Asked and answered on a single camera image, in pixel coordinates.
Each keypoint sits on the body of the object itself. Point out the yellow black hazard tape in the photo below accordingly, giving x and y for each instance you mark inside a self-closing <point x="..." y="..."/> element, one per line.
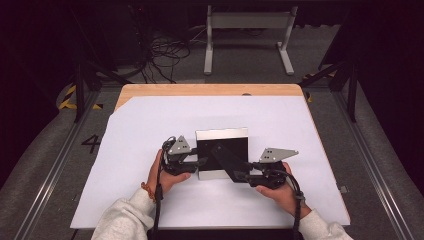
<point x="68" y="96"/>

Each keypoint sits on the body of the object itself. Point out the black metal stand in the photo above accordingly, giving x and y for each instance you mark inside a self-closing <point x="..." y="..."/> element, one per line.
<point x="351" y="90"/>
<point x="79" y="93"/>

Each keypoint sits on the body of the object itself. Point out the small grey metal bracket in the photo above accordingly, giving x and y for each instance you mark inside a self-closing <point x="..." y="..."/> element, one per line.
<point x="344" y="189"/>

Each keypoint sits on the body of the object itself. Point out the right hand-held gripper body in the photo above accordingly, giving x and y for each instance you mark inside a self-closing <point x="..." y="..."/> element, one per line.
<point x="275" y="155"/>

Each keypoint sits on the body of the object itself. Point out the white metal desk frame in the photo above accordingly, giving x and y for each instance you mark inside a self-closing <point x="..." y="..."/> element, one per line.
<point x="248" y="20"/>

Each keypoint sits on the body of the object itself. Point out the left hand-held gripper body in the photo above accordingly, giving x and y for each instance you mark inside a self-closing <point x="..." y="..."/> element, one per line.
<point x="180" y="146"/>

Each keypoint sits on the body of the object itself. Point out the person's left hand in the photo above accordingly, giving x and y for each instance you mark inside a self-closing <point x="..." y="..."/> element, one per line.
<point x="160" y="181"/>

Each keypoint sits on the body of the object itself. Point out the aluminium floor rail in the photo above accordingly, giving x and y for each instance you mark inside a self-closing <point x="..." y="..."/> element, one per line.
<point x="373" y="173"/>
<point x="50" y="180"/>

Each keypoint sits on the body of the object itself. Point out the person's right hand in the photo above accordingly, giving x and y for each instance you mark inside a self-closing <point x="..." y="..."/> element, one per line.
<point x="283" y="198"/>

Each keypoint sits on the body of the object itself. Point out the white table cover sheet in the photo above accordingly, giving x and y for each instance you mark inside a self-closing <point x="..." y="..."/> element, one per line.
<point x="216" y="113"/>

